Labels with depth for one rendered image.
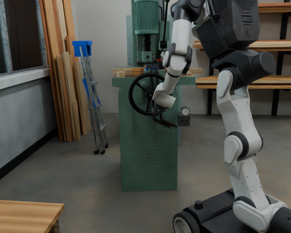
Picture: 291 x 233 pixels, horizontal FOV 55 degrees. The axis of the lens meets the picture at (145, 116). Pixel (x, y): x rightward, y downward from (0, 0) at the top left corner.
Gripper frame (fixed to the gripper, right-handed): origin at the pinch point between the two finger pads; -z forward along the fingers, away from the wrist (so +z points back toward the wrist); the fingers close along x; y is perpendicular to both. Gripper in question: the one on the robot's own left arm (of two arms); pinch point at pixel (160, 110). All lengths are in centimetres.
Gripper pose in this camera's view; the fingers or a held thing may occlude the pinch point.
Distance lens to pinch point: 178.2
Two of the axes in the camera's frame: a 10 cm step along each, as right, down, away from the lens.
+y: -6.0, -7.8, 1.9
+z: 0.4, -2.6, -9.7
